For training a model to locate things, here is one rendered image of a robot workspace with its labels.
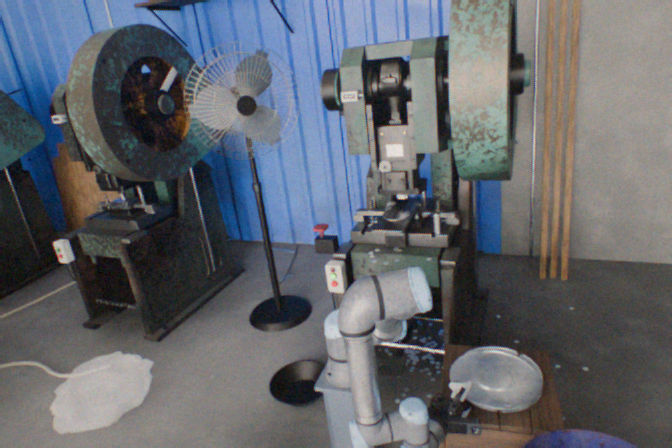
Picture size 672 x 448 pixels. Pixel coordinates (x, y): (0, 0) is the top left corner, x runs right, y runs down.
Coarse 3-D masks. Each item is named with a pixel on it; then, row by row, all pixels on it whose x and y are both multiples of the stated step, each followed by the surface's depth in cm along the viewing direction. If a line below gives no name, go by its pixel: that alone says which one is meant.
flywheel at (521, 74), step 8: (512, 56) 176; (520, 56) 174; (512, 64) 174; (520, 64) 173; (528, 64) 175; (512, 72) 174; (520, 72) 173; (528, 72) 175; (512, 80) 175; (520, 80) 174; (528, 80) 176; (512, 88) 177; (520, 88) 176
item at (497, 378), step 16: (480, 352) 174; (496, 352) 172; (464, 368) 166; (480, 368) 165; (496, 368) 164; (512, 368) 163; (528, 368) 163; (480, 384) 158; (496, 384) 156; (512, 384) 156; (528, 384) 155; (480, 400) 151; (496, 400) 151; (512, 400) 150; (528, 400) 149
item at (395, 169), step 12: (396, 120) 201; (384, 132) 200; (396, 132) 198; (408, 132) 196; (384, 144) 202; (396, 144) 200; (408, 144) 198; (384, 156) 204; (396, 156) 202; (408, 156) 200; (384, 168) 204; (396, 168) 204; (408, 168) 202; (384, 180) 206; (396, 180) 203; (408, 180) 204
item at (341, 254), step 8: (368, 176) 249; (368, 184) 249; (368, 192) 249; (368, 200) 250; (368, 208) 250; (344, 248) 215; (352, 248) 217; (336, 256) 211; (344, 256) 209; (352, 272) 222; (352, 280) 222; (336, 296) 215
